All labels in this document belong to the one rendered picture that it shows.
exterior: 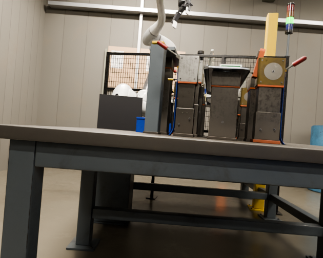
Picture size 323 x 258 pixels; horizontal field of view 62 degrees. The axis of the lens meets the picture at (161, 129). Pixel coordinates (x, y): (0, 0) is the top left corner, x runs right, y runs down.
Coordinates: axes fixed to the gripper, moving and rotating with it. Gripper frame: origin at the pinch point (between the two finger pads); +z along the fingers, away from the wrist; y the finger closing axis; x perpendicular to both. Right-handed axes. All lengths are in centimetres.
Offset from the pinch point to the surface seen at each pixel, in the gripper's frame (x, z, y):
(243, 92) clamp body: 53, 34, 7
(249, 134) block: 38, 81, 23
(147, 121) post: -6, 84, -3
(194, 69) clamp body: -5, 70, 27
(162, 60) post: -13, 59, 12
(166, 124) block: 12, 71, -15
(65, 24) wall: -61, -216, -270
